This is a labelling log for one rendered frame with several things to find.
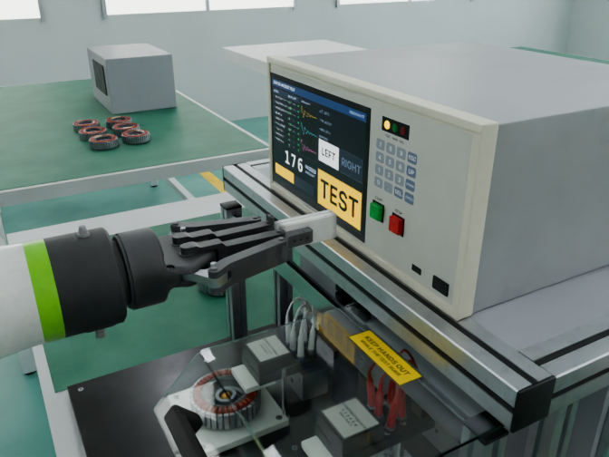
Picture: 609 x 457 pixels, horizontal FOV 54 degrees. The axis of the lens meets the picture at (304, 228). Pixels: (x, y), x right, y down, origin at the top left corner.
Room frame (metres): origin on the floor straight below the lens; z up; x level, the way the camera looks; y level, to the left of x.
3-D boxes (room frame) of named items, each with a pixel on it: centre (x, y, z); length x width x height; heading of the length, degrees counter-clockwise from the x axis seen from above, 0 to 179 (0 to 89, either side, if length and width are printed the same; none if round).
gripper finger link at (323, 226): (0.59, 0.00, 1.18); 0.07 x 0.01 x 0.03; 119
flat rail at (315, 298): (0.70, -0.02, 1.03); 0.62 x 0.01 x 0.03; 29
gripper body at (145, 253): (0.51, 0.14, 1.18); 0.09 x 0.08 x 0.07; 119
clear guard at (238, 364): (0.47, -0.04, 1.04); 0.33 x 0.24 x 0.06; 119
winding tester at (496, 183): (0.79, -0.22, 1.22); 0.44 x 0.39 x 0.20; 29
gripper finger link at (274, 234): (0.54, 0.07, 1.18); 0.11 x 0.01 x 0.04; 117
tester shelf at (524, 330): (0.80, -0.21, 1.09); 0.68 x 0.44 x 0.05; 29
